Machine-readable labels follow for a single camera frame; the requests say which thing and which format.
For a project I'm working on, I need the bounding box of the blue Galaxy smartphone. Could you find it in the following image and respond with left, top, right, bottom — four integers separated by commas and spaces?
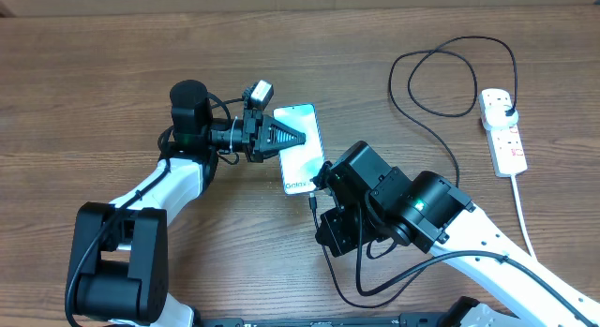
273, 104, 324, 195

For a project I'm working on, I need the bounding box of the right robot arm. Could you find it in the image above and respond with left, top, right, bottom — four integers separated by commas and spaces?
311, 141, 599, 326

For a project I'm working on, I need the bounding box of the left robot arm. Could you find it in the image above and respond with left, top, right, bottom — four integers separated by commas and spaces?
65, 80, 306, 326

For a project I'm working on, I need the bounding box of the white charger adapter plug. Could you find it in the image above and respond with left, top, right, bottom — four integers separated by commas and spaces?
482, 106, 519, 131

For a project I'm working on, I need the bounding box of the white power strip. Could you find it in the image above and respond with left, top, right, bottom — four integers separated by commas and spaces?
478, 88, 528, 177

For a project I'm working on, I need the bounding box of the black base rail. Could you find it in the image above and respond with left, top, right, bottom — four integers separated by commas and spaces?
194, 312, 503, 327

